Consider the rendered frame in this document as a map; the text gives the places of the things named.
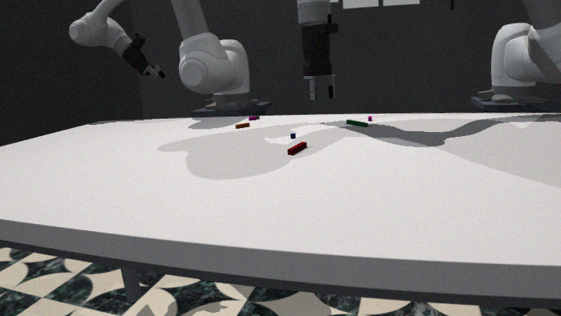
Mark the red rod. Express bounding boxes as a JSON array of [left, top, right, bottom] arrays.
[[288, 142, 306, 155]]

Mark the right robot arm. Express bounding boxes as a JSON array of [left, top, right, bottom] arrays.
[[69, 0, 259, 110]]

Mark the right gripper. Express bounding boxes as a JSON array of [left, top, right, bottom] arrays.
[[113, 33, 166, 79]]

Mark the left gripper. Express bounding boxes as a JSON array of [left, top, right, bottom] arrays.
[[298, 2, 338, 101]]

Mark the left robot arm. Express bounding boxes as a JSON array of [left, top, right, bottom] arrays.
[[477, 0, 561, 104]]

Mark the green rod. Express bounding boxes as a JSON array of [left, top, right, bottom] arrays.
[[346, 119, 368, 127]]

